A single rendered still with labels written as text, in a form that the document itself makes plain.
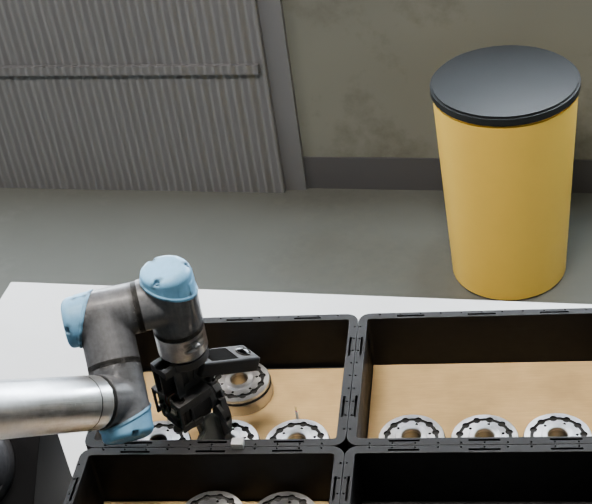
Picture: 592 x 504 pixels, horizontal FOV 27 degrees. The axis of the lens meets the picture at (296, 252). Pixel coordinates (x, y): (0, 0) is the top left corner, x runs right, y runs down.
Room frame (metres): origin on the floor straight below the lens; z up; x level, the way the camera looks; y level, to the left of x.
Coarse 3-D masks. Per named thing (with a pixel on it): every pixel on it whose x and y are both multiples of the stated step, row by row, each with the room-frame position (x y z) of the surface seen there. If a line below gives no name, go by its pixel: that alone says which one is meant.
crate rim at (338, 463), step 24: (96, 456) 1.32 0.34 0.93; (120, 456) 1.32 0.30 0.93; (144, 456) 1.31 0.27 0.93; (168, 456) 1.30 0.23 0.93; (192, 456) 1.29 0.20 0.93; (216, 456) 1.29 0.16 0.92; (240, 456) 1.28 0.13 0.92; (264, 456) 1.27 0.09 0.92; (336, 456) 1.25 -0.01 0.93; (72, 480) 1.28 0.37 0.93; (336, 480) 1.21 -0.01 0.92
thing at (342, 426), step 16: (208, 320) 1.60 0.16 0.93; (224, 320) 1.59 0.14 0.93; (240, 320) 1.59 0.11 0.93; (256, 320) 1.58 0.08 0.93; (272, 320) 1.57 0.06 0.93; (288, 320) 1.57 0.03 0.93; (304, 320) 1.56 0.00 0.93; (320, 320) 1.56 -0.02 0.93; (336, 320) 1.55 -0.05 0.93; (352, 320) 1.54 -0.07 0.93; (352, 336) 1.50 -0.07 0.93; (352, 352) 1.46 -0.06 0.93; (352, 368) 1.43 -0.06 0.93; (96, 432) 1.37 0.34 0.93
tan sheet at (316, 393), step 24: (288, 384) 1.52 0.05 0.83; (312, 384) 1.51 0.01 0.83; (336, 384) 1.51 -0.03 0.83; (264, 408) 1.47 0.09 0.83; (288, 408) 1.47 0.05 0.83; (312, 408) 1.46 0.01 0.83; (336, 408) 1.45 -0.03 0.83; (192, 432) 1.44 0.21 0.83; (264, 432) 1.42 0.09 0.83; (336, 432) 1.39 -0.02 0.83
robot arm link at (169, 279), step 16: (160, 256) 1.42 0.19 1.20; (176, 256) 1.42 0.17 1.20; (144, 272) 1.39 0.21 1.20; (160, 272) 1.38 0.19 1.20; (176, 272) 1.38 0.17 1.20; (192, 272) 1.40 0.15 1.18; (144, 288) 1.37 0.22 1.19; (160, 288) 1.36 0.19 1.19; (176, 288) 1.36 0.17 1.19; (192, 288) 1.38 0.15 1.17; (144, 304) 1.36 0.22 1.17; (160, 304) 1.36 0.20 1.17; (176, 304) 1.36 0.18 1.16; (192, 304) 1.37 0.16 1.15; (144, 320) 1.35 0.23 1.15; (160, 320) 1.35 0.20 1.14; (176, 320) 1.35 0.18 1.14; (192, 320) 1.36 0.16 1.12; (160, 336) 1.36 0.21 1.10; (176, 336) 1.35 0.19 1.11; (192, 336) 1.36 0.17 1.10
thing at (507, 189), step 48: (480, 48) 2.98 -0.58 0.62; (528, 48) 2.94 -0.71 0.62; (432, 96) 2.78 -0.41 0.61; (480, 96) 2.73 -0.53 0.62; (528, 96) 2.69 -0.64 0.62; (576, 96) 2.69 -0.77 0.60; (480, 144) 2.64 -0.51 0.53; (528, 144) 2.61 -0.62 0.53; (480, 192) 2.65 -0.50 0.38; (528, 192) 2.62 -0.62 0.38; (480, 240) 2.66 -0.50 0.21; (528, 240) 2.62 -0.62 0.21; (480, 288) 2.67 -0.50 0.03; (528, 288) 2.63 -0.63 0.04
